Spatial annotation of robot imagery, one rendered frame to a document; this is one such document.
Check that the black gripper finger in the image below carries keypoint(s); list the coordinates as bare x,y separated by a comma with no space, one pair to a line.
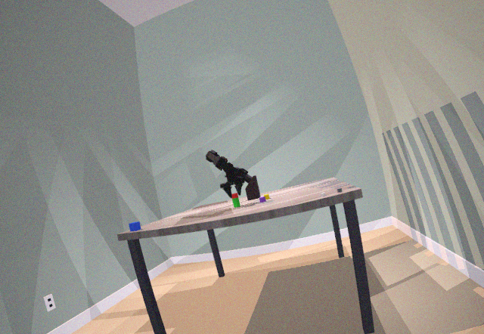
238,188
228,191

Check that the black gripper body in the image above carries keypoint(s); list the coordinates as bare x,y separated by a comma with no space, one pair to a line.
230,182

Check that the small blue block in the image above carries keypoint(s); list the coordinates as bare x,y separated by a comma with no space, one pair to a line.
134,226

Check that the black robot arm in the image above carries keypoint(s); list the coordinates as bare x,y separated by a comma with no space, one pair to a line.
222,164

